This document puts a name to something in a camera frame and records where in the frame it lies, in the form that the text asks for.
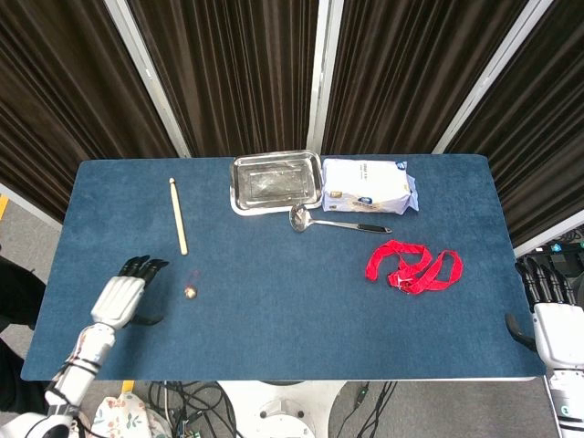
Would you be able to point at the white partition bottom rail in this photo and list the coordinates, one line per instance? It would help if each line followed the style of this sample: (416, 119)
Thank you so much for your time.
(32, 207)
(547, 239)

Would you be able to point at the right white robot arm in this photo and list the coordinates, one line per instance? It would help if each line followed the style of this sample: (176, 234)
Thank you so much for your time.
(568, 401)

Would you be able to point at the white partition post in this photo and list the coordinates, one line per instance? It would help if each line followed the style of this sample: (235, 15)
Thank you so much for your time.
(493, 77)
(150, 82)
(319, 77)

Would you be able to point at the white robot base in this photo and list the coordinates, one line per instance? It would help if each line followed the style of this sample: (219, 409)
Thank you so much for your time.
(283, 410)

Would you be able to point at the wooden drumstick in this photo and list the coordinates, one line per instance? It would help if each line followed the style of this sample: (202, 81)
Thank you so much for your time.
(179, 219)

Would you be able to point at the floral cloth bag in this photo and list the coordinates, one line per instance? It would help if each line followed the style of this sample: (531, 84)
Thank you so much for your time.
(121, 417)

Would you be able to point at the black device teal stickers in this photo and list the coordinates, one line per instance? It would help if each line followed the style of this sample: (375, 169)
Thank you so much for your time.
(559, 257)

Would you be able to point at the stainless steel tray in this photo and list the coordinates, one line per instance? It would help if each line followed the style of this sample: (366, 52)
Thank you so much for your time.
(274, 182)

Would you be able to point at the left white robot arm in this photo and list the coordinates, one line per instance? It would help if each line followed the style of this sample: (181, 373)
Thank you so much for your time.
(89, 351)

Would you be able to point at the white tissue pack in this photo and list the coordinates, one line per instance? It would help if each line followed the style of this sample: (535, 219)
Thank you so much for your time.
(365, 184)

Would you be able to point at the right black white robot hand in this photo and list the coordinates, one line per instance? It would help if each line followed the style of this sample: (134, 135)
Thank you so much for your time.
(559, 333)

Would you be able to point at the dark brown curtain panel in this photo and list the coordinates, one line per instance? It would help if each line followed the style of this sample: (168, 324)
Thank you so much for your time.
(228, 77)
(410, 77)
(55, 100)
(547, 137)

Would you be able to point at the blue table mat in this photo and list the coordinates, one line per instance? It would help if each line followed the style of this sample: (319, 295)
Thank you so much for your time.
(283, 310)

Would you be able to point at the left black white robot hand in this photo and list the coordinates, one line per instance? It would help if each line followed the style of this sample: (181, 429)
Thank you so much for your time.
(119, 299)

